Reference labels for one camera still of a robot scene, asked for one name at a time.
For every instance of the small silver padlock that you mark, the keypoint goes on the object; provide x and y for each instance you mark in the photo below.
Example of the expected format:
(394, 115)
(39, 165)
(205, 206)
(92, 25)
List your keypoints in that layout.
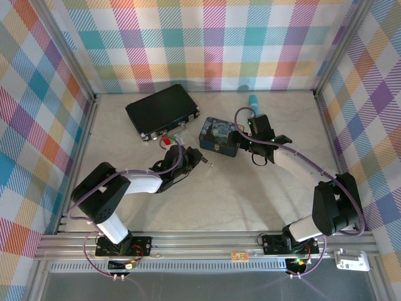
(205, 160)

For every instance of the starry night tin box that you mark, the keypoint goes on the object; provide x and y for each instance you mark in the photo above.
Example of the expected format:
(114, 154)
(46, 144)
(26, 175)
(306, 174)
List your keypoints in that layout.
(214, 135)

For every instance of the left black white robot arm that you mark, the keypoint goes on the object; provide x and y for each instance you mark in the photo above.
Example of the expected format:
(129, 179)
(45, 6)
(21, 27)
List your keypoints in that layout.
(97, 194)

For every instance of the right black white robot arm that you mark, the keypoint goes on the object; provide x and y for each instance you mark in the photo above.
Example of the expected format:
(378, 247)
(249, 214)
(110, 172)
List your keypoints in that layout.
(335, 203)

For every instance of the red padlock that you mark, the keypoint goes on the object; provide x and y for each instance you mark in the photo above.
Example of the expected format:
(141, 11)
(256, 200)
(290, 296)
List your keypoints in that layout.
(168, 142)

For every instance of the green padlock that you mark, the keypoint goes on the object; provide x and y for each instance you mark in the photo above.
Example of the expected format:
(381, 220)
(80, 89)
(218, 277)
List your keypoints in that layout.
(173, 138)

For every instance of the teal pen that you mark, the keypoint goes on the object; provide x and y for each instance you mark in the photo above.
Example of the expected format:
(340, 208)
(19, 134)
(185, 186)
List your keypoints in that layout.
(253, 103)

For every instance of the black briefcase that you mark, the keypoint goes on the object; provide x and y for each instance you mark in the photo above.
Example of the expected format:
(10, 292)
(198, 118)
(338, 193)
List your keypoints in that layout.
(159, 109)

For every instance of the orange label sticker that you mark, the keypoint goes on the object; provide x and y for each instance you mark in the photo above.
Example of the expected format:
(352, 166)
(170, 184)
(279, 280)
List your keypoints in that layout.
(240, 256)

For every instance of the left black connector plate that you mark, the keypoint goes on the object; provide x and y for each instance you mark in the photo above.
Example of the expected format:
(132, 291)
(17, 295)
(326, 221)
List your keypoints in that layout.
(125, 266)

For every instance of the black connector plate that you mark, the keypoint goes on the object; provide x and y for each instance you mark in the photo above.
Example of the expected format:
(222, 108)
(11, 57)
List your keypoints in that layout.
(297, 265)
(125, 266)

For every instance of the right black connector plate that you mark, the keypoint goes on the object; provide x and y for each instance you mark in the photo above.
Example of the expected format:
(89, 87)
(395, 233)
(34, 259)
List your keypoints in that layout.
(297, 265)

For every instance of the right aluminium side rail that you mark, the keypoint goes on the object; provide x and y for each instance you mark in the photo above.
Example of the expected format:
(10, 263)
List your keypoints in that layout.
(330, 138)

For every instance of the aluminium side rail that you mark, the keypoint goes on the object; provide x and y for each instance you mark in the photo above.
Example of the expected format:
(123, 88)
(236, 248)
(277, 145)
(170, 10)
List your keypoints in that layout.
(330, 138)
(84, 141)

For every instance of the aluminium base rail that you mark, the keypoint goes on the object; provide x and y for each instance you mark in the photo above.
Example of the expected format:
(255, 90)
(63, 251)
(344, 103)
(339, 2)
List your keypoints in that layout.
(203, 243)

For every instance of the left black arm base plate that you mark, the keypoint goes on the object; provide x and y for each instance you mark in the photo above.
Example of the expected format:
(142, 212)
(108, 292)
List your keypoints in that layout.
(141, 244)

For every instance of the left aluminium side rail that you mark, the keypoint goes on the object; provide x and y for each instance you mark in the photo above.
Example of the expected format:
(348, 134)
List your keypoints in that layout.
(84, 141)

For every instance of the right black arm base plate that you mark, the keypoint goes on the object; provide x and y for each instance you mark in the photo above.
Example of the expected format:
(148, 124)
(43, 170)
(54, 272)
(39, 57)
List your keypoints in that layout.
(272, 243)

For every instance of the right aluminium frame post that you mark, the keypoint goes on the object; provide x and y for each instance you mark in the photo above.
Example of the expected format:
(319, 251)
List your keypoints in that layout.
(341, 47)

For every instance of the aluminium frame post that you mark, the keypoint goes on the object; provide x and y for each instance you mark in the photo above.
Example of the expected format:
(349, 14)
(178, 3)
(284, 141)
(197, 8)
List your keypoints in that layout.
(62, 47)
(341, 47)

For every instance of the white plastic bracket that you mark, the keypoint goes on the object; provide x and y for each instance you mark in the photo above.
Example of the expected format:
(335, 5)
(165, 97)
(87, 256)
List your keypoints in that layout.
(351, 260)

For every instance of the left aluminium frame post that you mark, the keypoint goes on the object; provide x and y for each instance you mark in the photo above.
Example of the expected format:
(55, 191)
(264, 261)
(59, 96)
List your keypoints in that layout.
(62, 47)

